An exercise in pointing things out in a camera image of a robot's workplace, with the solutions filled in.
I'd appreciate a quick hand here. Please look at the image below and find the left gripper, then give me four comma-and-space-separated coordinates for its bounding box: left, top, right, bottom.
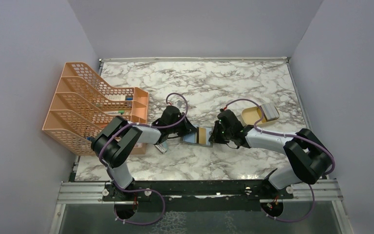
168, 112, 198, 137

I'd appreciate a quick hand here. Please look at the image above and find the gold credit card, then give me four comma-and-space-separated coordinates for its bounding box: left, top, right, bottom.
196, 127, 211, 145

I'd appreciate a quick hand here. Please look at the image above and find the grey card holder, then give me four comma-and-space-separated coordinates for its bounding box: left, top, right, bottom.
180, 127, 213, 148

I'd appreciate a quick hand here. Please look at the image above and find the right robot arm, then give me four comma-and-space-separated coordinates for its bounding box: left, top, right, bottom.
209, 109, 335, 198

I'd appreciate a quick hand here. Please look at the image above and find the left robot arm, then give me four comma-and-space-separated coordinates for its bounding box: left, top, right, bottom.
90, 105, 197, 200

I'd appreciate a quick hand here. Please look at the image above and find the yellow oval card tray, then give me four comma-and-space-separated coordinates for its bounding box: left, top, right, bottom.
240, 107, 278, 127

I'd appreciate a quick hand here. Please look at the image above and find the small blue white clip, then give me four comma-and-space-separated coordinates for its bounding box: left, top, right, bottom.
155, 141, 168, 154

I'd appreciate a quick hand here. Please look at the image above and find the orange mesh file organizer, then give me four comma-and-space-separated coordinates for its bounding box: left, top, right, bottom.
42, 62, 150, 156

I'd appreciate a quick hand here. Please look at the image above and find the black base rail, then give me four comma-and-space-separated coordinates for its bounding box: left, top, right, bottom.
57, 179, 342, 214

